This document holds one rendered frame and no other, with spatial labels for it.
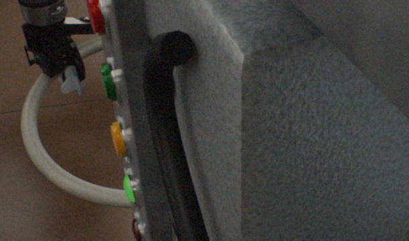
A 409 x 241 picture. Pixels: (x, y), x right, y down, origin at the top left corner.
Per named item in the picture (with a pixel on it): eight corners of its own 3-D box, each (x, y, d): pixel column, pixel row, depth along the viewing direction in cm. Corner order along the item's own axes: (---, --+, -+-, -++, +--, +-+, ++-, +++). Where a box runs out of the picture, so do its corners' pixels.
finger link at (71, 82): (63, 107, 127) (49, 72, 121) (84, 92, 130) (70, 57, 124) (72, 110, 125) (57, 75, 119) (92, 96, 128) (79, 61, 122)
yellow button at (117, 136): (135, 162, 41) (130, 134, 40) (120, 166, 41) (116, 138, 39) (126, 139, 43) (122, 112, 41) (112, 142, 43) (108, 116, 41)
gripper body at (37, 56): (29, 67, 122) (14, 20, 114) (60, 47, 127) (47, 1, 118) (52, 82, 119) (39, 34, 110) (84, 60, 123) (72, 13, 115)
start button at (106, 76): (126, 106, 38) (120, 74, 36) (110, 110, 38) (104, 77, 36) (117, 84, 40) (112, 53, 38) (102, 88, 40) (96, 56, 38)
